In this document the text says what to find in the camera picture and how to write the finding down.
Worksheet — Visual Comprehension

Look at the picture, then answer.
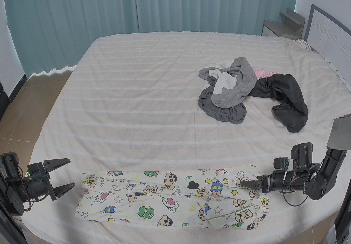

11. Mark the light grey and white garment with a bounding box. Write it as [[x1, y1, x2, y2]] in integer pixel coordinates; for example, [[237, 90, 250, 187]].
[[199, 57, 258, 108]]

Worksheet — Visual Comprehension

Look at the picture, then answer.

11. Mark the grey bedside table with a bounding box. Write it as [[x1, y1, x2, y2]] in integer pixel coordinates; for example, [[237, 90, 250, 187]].
[[263, 8, 305, 39]]

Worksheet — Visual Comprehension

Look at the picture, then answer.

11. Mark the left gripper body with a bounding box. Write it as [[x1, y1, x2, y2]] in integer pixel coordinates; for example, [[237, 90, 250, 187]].
[[23, 162, 57, 202]]

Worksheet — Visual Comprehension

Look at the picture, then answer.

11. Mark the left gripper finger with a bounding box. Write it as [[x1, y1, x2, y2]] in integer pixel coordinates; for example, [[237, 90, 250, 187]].
[[44, 158, 71, 173], [52, 182, 76, 200]]

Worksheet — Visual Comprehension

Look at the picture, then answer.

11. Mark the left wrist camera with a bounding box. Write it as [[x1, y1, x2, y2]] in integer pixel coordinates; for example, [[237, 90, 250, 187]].
[[27, 163, 44, 179]]

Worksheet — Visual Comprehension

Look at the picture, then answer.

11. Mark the bed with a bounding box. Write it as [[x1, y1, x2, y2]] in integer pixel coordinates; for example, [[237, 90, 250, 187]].
[[20, 4, 351, 244]]

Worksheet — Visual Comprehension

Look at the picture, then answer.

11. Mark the dark grey garment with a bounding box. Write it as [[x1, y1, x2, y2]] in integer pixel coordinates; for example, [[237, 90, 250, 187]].
[[198, 84, 247, 124]]

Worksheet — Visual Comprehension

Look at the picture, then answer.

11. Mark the black garment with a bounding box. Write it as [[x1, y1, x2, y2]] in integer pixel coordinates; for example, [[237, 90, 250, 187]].
[[248, 73, 309, 133]]

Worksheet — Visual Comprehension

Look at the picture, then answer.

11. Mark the pink garment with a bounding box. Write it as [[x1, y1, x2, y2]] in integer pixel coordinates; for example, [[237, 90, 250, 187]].
[[254, 66, 275, 79]]

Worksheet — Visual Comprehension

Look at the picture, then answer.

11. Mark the black cable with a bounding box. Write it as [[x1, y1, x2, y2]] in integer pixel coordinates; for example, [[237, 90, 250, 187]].
[[280, 192, 305, 208]]

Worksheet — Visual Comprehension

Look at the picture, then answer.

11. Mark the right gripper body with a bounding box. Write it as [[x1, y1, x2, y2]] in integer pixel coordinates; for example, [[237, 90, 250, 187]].
[[261, 172, 291, 194]]

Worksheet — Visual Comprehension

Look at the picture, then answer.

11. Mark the white printed pyjama top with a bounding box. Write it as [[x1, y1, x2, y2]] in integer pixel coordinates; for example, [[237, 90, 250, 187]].
[[75, 165, 270, 231]]

